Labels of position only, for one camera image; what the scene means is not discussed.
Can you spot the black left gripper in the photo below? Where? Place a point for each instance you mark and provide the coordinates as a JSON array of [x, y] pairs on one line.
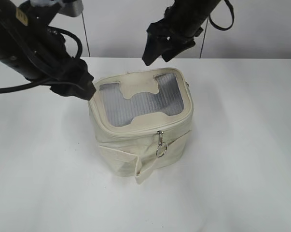
[[69, 74]]

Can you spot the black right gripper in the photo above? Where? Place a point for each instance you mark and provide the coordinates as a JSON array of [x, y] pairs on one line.
[[173, 34]]

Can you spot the cream insulated lunch bag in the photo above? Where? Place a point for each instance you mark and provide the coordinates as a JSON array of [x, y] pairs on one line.
[[128, 110]]

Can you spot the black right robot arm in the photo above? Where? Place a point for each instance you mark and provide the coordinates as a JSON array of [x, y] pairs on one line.
[[208, 6]]

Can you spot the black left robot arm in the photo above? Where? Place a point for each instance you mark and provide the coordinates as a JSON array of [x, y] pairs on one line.
[[42, 54]]

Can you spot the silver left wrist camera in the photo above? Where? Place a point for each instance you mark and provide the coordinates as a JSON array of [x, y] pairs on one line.
[[71, 8]]

